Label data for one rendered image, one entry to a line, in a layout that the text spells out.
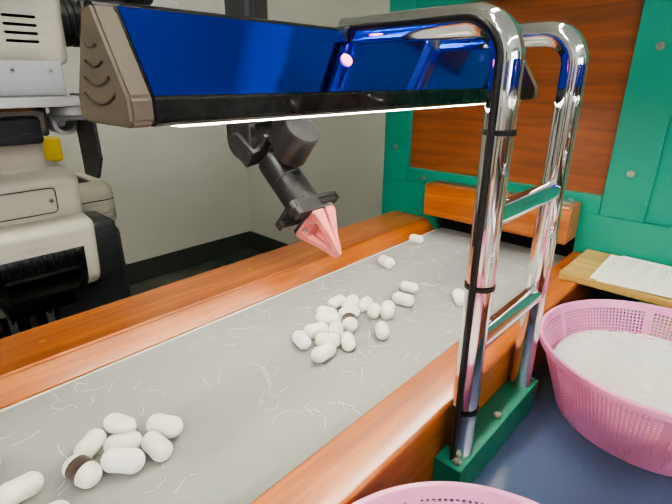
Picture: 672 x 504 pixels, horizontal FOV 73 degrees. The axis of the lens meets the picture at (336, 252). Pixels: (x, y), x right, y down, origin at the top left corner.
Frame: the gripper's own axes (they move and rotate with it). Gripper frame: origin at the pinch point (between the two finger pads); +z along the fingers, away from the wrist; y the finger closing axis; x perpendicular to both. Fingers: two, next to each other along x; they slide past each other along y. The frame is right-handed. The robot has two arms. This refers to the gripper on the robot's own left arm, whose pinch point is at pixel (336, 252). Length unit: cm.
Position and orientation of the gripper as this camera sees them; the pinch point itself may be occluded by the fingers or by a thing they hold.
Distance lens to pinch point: 71.6
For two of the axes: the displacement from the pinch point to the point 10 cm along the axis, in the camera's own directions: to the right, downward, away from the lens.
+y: 6.9, -2.6, 6.8
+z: 5.5, 8.0, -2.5
